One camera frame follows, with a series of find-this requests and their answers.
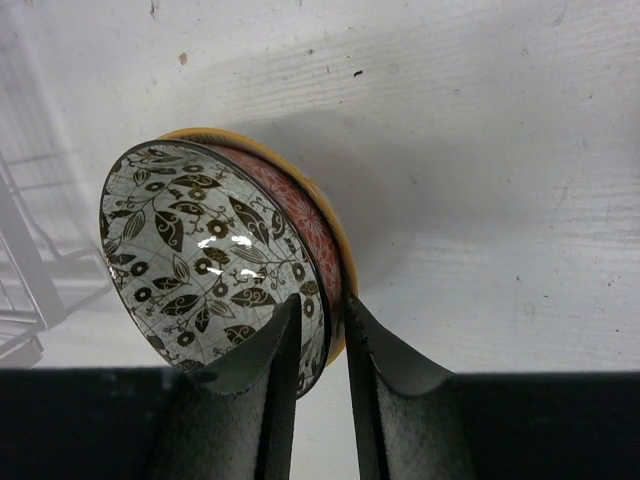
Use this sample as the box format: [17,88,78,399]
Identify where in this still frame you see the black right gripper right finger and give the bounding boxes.
[344,297,639,479]

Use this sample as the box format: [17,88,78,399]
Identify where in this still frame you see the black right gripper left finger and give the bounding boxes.
[1,295,301,479]

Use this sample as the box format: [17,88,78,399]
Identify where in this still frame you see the white wire dish rack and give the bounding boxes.
[1,160,111,369]

